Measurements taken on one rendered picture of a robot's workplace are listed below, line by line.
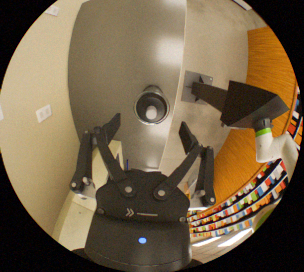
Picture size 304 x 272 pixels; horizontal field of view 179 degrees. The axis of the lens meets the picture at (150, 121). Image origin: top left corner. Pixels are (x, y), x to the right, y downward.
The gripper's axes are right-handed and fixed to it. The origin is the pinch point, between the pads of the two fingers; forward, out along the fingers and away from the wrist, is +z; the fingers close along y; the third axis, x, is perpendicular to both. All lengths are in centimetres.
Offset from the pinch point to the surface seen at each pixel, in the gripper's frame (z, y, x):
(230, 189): 31, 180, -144
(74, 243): -33, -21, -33
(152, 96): 8.9, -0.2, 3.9
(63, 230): -30, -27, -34
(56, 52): 23, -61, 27
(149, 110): 5.6, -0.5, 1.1
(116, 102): 32.6, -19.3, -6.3
